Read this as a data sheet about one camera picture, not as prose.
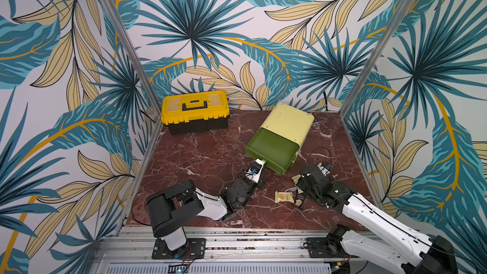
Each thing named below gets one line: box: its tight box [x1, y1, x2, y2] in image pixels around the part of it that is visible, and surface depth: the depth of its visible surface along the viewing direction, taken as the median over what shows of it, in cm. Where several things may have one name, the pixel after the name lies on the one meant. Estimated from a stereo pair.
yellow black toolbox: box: [161, 90, 231, 136], surface depth 102 cm
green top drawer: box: [245, 127, 300, 175], surface depth 85 cm
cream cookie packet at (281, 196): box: [274, 190, 295, 204], surface depth 87 cm
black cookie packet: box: [292, 190, 307, 210], surface depth 87 cm
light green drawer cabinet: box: [259, 102, 315, 147], surface depth 90 cm
